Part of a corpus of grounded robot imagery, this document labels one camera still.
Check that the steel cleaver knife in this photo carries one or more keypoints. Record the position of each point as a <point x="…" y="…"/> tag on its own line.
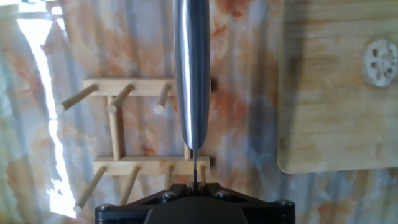
<point x="192" y="77"/>

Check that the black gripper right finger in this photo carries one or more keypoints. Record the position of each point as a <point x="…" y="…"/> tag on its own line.
<point x="270" y="211"/>

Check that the wooden knife rack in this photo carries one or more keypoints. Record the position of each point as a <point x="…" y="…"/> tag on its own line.
<point x="140" y="87"/>

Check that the orange marble pattern mat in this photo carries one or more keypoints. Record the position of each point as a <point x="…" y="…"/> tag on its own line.
<point x="248" y="93"/>

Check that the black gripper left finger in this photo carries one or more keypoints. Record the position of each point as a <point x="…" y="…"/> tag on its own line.
<point x="124" y="213"/>

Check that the wooden cutting board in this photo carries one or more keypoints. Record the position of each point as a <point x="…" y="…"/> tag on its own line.
<point x="326" y="109"/>

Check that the lotus root slice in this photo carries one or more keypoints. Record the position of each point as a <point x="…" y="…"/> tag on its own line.
<point x="381" y="63"/>

